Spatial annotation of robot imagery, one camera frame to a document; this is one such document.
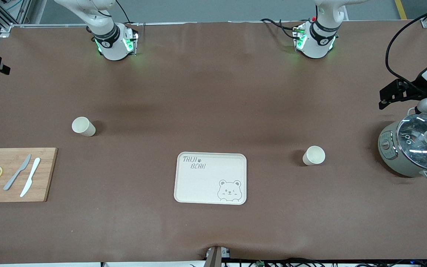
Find white plastic cup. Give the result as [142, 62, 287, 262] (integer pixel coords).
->
[72, 116, 96, 137]
[302, 145, 326, 166]

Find cream tray with bear print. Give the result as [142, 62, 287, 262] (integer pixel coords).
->
[173, 152, 247, 205]

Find glass pot lid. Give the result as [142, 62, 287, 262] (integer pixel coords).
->
[396, 113, 427, 171]

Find green electric cooking pot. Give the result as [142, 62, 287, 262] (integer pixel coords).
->
[378, 108, 427, 182]

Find grey plastic knife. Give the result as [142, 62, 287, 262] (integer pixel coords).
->
[3, 154, 32, 191]

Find white plastic knife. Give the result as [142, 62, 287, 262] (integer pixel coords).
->
[20, 158, 41, 198]

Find bamboo cutting board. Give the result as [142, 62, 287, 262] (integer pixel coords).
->
[0, 148, 58, 203]

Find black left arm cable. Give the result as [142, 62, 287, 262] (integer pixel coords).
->
[385, 0, 427, 93]

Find black base cables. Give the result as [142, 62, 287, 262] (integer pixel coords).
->
[260, 17, 312, 41]

